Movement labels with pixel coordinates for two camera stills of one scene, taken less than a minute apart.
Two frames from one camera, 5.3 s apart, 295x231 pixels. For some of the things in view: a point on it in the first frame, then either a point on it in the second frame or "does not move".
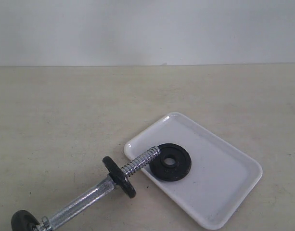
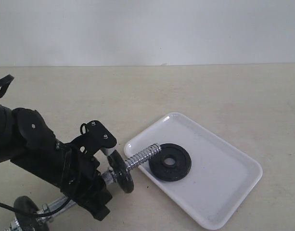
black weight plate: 173,162 does not move
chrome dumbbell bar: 47,223 → 108,178
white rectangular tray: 219,180 does not move
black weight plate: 118,175 → 119,164
